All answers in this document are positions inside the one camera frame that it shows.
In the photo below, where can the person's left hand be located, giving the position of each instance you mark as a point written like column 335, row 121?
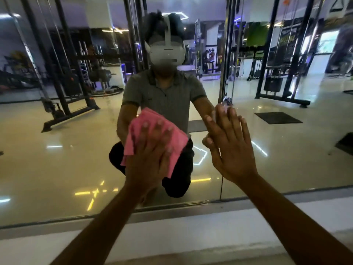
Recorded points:
column 147, row 165

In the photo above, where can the person's right hand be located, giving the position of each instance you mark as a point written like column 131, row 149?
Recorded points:
column 231, row 154

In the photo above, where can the pink cloth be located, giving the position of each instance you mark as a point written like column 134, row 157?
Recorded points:
column 135, row 132

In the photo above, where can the large wall mirror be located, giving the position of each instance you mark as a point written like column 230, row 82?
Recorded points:
column 69, row 162

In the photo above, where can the person's left forearm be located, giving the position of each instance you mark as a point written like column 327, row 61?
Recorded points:
column 93, row 231

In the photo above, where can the person's right forearm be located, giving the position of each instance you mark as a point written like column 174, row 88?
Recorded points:
column 297, row 220

